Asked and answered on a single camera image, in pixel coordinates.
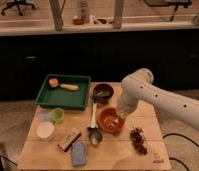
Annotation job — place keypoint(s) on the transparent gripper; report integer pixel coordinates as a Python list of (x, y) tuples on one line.
[(121, 116)]

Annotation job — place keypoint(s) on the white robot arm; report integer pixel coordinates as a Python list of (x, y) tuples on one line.
[(139, 86)]

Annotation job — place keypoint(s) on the green plastic cup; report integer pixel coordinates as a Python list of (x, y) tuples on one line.
[(57, 115)]

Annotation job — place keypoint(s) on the orange bowl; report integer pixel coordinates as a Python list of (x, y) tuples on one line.
[(108, 120)]

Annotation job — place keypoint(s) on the toy grape bunch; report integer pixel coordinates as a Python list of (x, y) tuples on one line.
[(137, 138)]

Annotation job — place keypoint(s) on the dark brown bowl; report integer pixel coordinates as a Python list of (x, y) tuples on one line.
[(103, 91)]

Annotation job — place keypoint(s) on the green plastic tray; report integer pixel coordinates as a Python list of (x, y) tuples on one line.
[(59, 97)]

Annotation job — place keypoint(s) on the wooden block eraser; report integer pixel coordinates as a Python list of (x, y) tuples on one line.
[(69, 139)]

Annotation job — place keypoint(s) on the blue sponge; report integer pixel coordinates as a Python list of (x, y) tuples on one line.
[(78, 154)]

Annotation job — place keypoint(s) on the toy bread roll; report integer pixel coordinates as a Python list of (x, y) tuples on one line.
[(53, 82)]

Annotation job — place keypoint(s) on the red object on shelf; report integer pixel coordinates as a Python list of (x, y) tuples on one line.
[(77, 21)]

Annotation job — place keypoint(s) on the black office chair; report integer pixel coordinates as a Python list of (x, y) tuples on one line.
[(18, 4)]

